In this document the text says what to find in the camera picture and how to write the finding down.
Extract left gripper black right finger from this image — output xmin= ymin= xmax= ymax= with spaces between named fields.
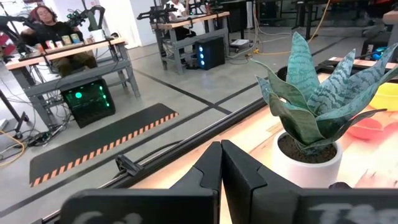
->
xmin=222 ymin=139 xmax=398 ymax=224

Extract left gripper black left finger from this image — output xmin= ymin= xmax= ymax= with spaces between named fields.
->
xmin=58 ymin=141 xmax=222 ymax=224

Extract orange measuring cup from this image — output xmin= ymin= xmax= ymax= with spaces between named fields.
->
xmin=346 ymin=117 xmax=385 ymax=140

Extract yellow measuring cup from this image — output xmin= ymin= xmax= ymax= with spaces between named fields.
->
xmin=368 ymin=82 xmax=398 ymax=112

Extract snake plant in white pot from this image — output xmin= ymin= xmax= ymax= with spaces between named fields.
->
xmin=250 ymin=30 xmax=398 ymax=189

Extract black orange striped floor mat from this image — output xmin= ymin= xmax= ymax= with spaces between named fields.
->
xmin=29 ymin=103 xmax=180 ymax=187

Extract black computer green lights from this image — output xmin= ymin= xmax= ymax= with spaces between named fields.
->
xmin=61 ymin=77 xmax=116 ymax=129

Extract black computer blue lights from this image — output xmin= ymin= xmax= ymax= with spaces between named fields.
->
xmin=195 ymin=35 xmax=226 ymax=71

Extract wood top grey workbench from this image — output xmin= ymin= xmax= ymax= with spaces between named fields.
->
xmin=151 ymin=11 xmax=231 ymax=75
xmin=5 ymin=37 xmax=141 ymax=128

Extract black rolling stand leg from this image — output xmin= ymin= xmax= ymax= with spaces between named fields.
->
xmin=0 ymin=90 xmax=30 ymax=139

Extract person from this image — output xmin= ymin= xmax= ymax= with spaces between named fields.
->
xmin=164 ymin=0 xmax=197 ymax=41
xmin=20 ymin=4 xmax=99 ymax=77

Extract black rail clamp bracket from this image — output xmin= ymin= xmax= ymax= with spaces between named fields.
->
xmin=114 ymin=154 xmax=144 ymax=177

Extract black table edge rail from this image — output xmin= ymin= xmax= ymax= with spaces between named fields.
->
xmin=30 ymin=98 xmax=268 ymax=224

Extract yellow floor cable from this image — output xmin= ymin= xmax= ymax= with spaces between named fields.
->
xmin=253 ymin=0 xmax=332 ymax=56
xmin=0 ymin=129 xmax=25 ymax=167

